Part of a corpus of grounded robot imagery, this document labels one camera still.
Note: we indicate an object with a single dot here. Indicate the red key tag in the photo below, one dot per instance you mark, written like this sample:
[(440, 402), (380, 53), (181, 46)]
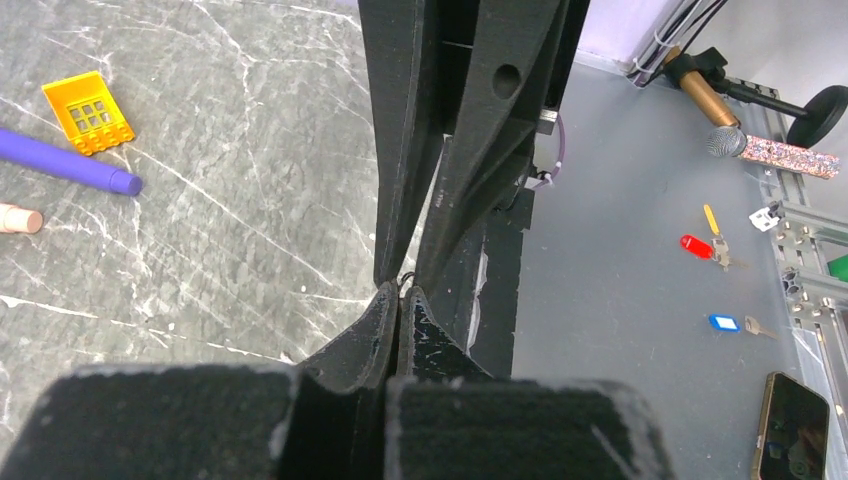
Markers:
[(697, 247)]

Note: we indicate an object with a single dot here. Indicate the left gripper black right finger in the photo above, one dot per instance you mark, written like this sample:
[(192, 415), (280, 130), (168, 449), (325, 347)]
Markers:
[(446, 418)]

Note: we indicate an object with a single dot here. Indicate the pink toy microphone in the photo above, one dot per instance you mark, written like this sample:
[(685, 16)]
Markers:
[(15, 219)]

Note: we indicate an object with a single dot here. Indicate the glitter microphone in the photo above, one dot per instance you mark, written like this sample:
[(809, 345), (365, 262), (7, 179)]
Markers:
[(732, 142)]

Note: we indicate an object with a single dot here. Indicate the gold microphone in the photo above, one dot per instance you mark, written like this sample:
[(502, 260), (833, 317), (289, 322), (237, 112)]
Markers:
[(691, 74)]

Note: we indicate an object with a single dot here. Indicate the blue key tag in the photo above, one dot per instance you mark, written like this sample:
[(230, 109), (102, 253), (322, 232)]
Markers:
[(724, 323)]

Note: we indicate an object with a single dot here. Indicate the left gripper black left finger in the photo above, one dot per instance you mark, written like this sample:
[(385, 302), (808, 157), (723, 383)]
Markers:
[(320, 419)]

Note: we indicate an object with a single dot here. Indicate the black smartphone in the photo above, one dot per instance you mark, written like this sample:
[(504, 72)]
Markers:
[(793, 431)]

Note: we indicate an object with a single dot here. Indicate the purple toy microphone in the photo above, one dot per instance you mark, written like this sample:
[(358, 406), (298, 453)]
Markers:
[(33, 154)]

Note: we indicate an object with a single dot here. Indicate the aluminium frame rail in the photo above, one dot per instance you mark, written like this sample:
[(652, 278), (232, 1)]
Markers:
[(804, 307)]

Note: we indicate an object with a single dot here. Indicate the yellow key tag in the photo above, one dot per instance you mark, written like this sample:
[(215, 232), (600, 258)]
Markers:
[(711, 220)]

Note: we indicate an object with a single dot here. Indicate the yellow grid brick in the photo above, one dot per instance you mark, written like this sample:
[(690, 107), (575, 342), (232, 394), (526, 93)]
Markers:
[(87, 113)]

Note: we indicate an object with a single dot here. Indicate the black round stand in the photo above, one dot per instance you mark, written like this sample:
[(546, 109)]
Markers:
[(812, 122)]

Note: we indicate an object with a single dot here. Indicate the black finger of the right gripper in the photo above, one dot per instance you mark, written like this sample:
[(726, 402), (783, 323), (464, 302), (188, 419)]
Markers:
[(516, 48), (401, 40)]

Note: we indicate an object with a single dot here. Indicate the green plastic part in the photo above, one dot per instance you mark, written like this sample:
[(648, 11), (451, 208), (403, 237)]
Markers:
[(838, 268)]

